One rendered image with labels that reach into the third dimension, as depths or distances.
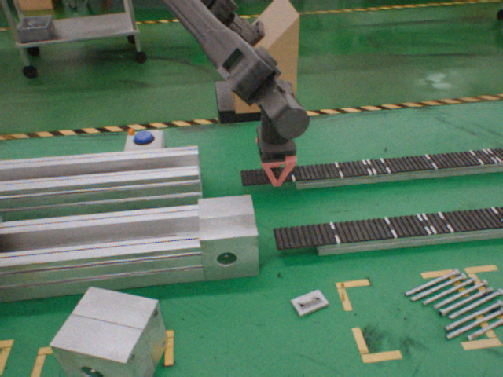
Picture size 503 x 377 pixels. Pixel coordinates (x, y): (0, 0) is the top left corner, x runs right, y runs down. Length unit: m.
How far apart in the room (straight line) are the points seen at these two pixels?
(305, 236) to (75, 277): 0.38
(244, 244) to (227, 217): 0.05
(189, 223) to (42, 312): 0.26
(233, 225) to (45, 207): 0.39
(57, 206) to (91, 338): 0.38
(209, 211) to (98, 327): 0.24
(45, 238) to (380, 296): 0.55
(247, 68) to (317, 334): 0.43
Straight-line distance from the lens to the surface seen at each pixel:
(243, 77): 0.72
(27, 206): 0.91
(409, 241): 0.80
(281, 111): 0.68
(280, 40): 1.11
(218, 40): 0.74
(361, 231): 0.76
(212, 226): 0.67
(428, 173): 0.98
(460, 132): 1.18
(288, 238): 0.73
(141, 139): 0.95
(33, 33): 3.73
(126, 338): 0.56
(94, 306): 0.60
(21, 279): 0.74
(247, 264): 0.69
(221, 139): 1.06
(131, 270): 0.70
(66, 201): 0.87
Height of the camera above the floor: 1.33
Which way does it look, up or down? 39 degrees down
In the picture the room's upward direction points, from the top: 1 degrees counter-clockwise
